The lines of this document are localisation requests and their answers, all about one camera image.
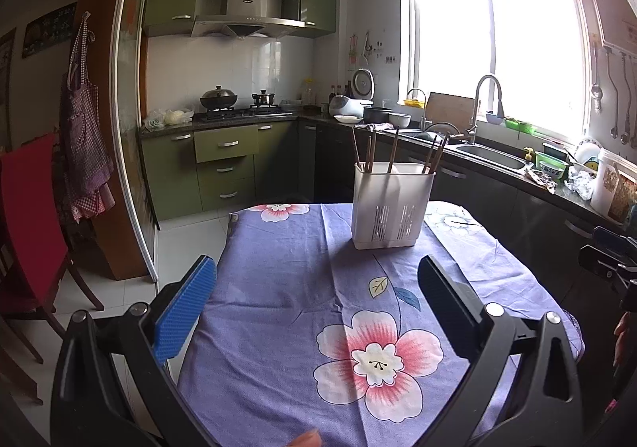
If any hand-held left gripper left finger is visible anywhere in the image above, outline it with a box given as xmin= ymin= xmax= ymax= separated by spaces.
xmin=50 ymin=255 xmax=219 ymax=447

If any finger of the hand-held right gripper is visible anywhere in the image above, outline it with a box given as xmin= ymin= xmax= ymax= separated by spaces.
xmin=578 ymin=244 xmax=626 ymax=279
xmin=593 ymin=226 xmax=637 ymax=255

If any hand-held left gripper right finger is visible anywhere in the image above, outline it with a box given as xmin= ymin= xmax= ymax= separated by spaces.
xmin=417 ymin=255 xmax=586 ymax=447

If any white plastic chopstick holder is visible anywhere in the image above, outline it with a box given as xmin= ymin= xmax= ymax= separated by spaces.
xmin=351 ymin=161 xmax=435 ymax=250

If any person's right hand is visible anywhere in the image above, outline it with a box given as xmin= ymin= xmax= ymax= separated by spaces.
xmin=613 ymin=312 xmax=634 ymax=369

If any person's left hand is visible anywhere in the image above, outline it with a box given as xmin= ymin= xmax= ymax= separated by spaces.
xmin=287 ymin=429 xmax=324 ymax=447

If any crumpled clear plastic bag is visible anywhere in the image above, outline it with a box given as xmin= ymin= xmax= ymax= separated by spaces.
xmin=564 ymin=167 xmax=596 ymax=202

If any white dish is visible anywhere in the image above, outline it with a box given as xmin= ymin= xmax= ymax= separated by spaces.
xmin=572 ymin=137 xmax=604 ymax=165

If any hanging steel ladle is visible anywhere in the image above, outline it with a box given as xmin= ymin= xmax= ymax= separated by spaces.
xmin=590 ymin=41 xmax=603 ymax=113
xmin=606 ymin=48 xmax=621 ymax=140
xmin=619 ymin=51 xmax=633 ymax=145

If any purple floral tablecloth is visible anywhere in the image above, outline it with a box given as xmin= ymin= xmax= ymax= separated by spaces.
xmin=176 ymin=201 xmax=584 ymax=447

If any dark lower cabinet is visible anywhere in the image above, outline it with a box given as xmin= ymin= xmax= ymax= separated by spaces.
xmin=297 ymin=120 xmax=637 ymax=328

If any green tray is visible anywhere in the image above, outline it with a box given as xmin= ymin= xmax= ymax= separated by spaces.
xmin=504 ymin=117 xmax=539 ymax=135

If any steel sink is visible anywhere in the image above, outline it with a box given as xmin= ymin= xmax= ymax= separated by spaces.
xmin=449 ymin=141 xmax=529 ymax=170

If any green lower cabinet with drawers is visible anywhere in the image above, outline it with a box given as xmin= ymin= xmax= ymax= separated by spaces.
xmin=138 ymin=120 xmax=300 ymax=223

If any red chair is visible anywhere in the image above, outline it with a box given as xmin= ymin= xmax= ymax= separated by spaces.
xmin=0 ymin=132 xmax=106 ymax=394

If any glass sliding door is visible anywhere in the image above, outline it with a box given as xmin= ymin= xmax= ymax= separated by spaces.
xmin=110 ymin=0 xmax=161 ymax=279

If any white plastic bag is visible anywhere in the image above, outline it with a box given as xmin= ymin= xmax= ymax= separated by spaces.
xmin=143 ymin=107 xmax=196 ymax=132

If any checked apron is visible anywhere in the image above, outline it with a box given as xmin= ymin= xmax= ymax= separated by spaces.
xmin=59 ymin=12 xmax=117 ymax=222

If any wooden cutting board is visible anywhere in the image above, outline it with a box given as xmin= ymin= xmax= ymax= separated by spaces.
xmin=425 ymin=92 xmax=478 ymax=130

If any gas stove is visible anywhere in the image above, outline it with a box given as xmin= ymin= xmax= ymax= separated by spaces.
xmin=193 ymin=105 xmax=295 ymax=123

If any steel faucet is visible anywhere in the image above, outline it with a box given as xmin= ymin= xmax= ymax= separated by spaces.
xmin=465 ymin=74 xmax=505 ymax=144

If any black pot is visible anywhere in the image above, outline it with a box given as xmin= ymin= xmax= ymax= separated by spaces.
xmin=363 ymin=107 xmax=394 ymax=126

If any black wok with lid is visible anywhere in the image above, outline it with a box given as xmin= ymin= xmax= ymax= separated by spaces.
xmin=200 ymin=85 xmax=239 ymax=111

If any window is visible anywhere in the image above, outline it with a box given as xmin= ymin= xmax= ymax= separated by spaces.
xmin=397 ymin=0 xmax=606 ymax=150

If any white rice cooker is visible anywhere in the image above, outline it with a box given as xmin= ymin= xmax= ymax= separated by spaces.
xmin=328 ymin=95 xmax=374 ymax=119

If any steel range hood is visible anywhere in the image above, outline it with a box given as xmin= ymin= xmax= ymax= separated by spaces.
xmin=190 ymin=0 xmax=306 ymax=40

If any dark wall poster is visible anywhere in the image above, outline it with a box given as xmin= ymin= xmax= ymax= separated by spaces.
xmin=22 ymin=1 xmax=78 ymax=60

